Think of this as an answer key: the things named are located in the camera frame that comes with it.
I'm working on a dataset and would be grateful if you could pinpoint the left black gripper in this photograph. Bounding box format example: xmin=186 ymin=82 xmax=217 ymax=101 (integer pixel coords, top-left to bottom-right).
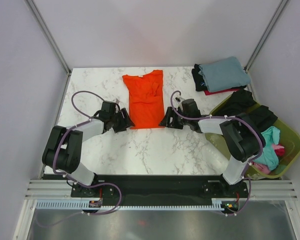
xmin=110 ymin=108 xmax=135 ymax=134

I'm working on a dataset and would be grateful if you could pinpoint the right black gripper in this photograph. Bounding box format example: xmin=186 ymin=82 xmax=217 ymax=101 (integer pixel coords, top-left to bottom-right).
xmin=158 ymin=106 xmax=190 ymax=130

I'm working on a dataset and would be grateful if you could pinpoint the orange t shirt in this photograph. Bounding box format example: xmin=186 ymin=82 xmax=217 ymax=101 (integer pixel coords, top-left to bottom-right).
xmin=122 ymin=70 xmax=165 ymax=130

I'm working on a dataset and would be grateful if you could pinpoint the black t shirt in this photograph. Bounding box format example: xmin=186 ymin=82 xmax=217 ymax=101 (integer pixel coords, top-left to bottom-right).
xmin=213 ymin=89 xmax=278 ymax=132
xmin=191 ymin=64 xmax=208 ymax=92

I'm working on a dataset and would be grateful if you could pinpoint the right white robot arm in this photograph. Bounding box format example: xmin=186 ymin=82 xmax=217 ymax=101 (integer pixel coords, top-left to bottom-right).
xmin=159 ymin=97 xmax=266 ymax=197

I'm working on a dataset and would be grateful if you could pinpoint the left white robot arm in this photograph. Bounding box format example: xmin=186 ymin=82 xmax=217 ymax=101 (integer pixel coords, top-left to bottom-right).
xmin=42 ymin=101 xmax=135 ymax=197

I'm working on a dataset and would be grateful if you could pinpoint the black folded t shirt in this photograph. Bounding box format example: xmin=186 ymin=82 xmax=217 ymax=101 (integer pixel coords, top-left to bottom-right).
xmin=191 ymin=64 xmax=208 ymax=92

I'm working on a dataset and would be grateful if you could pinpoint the red folded t shirt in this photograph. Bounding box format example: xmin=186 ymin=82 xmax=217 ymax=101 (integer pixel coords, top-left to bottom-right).
xmin=203 ymin=86 xmax=246 ymax=96

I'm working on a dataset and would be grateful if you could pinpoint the grey-blue folded t shirt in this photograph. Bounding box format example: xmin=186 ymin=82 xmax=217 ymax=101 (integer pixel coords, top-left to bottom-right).
xmin=198 ymin=56 xmax=251 ymax=93

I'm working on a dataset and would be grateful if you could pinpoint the teal t shirt in bin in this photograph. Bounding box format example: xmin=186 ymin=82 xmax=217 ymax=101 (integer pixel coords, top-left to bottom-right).
xmin=254 ymin=126 xmax=281 ymax=171

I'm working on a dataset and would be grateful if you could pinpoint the pink garment in bin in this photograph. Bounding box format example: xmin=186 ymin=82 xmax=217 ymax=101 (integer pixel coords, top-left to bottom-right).
xmin=252 ymin=143 xmax=286 ymax=175

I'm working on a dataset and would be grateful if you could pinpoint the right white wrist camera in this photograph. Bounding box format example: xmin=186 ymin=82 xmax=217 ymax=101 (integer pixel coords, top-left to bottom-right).
xmin=174 ymin=96 xmax=185 ymax=111

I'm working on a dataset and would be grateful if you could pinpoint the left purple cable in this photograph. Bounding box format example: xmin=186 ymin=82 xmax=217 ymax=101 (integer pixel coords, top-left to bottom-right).
xmin=51 ymin=90 xmax=123 ymax=216

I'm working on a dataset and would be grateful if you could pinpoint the purple cable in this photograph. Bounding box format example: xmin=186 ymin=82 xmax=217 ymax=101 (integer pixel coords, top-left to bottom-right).
xmin=51 ymin=90 xmax=123 ymax=216
xmin=170 ymin=90 xmax=264 ymax=217

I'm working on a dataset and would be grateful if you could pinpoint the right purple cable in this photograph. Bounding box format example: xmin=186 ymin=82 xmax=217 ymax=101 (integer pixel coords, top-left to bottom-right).
xmin=170 ymin=90 xmax=264 ymax=217

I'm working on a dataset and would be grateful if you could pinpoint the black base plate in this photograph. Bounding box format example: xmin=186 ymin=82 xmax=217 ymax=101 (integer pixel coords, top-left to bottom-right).
xmin=71 ymin=175 xmax=248 ymax=206

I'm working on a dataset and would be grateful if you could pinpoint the white slotted cable duct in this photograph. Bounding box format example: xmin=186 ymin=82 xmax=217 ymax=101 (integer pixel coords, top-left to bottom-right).
xmin=35 ymin=199 xmax=224 ymax=211

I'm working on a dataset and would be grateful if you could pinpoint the left aluminium frame post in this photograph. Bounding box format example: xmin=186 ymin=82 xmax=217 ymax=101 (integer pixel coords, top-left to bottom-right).
xmin=24 ymin=0 xmax=72 ymax=76

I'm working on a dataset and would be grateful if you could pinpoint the aluminium frame post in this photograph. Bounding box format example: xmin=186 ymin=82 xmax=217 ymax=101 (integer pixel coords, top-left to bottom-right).
xmin=24 ymin=0 xmax=72 ymax=76
xmin=244 ymin=0 xmax=290 ymax=73

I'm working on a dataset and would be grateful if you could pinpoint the aluminium rail bar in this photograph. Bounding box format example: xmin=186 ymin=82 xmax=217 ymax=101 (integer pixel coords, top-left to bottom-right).
xmin=25 ymin=175 xmax=297 ymax=201

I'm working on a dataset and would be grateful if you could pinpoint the right aluminium frame post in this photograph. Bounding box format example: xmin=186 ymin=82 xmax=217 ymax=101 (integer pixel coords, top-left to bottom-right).
xmin=244 ymin=0 xmax=290 ymax=73

